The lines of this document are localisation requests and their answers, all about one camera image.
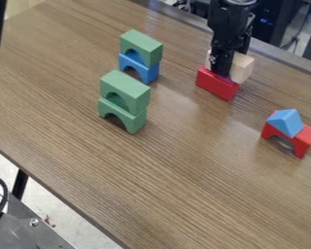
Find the blue arch block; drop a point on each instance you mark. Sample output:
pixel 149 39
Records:
pixel 148 73

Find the green arch block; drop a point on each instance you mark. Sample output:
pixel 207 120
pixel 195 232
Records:
pixel 130 89
pixel 146 45
pixel 134 121

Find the black metal plate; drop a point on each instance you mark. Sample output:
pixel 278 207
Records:
pixel 19 231

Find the blue triangular block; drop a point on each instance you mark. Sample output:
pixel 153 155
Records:
pixel 287 122

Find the white arch block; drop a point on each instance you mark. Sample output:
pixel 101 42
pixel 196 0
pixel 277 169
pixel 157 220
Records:
pixel 244 68

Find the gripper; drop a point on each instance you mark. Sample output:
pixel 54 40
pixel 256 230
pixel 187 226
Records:
pixel 228 26

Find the red arch block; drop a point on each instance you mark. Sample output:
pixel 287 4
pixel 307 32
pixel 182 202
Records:
pixel 304 139

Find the red rectangular block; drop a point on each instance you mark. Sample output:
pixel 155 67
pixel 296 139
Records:
pixel 215 85

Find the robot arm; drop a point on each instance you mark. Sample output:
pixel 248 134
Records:
pixel 237 2

